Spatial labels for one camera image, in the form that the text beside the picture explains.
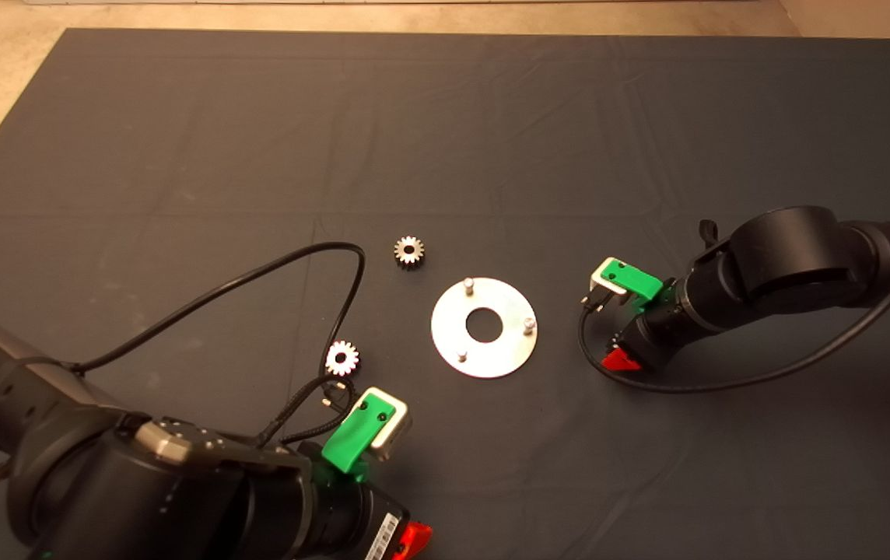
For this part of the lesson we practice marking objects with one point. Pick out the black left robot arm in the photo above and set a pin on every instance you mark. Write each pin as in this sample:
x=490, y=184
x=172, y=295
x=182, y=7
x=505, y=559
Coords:
x=157, y=498

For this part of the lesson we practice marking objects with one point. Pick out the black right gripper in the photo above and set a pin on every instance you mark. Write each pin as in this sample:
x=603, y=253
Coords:
x=655, y=334

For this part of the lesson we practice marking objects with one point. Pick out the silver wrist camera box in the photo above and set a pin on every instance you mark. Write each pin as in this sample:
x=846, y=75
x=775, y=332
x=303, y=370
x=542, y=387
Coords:
x=597, y=278
x=398, y=424

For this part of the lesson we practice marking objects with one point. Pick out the dark grey table cloth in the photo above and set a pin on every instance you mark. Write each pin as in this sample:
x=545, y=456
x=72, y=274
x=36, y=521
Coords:
x=492, y=155

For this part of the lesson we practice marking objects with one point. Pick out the green right camera mount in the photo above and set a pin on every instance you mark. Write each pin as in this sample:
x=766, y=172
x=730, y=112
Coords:
x=632, y=280

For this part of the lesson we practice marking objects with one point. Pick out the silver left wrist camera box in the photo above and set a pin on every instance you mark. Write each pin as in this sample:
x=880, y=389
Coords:
x=398, y=424

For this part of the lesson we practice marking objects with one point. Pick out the small steel planetary gear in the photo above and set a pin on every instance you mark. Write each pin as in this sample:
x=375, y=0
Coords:
x=334, y=360
x=401, y=253

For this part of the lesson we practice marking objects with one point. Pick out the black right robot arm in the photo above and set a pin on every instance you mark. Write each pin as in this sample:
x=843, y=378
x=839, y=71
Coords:
x=795, y=257

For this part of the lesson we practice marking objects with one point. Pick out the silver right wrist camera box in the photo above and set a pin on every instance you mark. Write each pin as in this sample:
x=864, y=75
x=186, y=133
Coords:
x=597, y=278

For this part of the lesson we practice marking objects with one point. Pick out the green left camera mount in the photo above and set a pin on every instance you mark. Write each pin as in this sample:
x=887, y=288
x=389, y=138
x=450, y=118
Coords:
x=352, y=435

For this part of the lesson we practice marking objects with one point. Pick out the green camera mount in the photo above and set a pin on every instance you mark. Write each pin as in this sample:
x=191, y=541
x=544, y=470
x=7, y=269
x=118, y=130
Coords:
x=352, y=435
x=632, y=280

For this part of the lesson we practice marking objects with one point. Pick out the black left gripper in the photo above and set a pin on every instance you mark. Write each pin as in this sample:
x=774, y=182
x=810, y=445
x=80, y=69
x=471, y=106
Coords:
x=371, y=525

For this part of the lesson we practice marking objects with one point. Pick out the round metal carrier plate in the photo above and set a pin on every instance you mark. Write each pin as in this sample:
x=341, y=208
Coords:
x=507, y=350

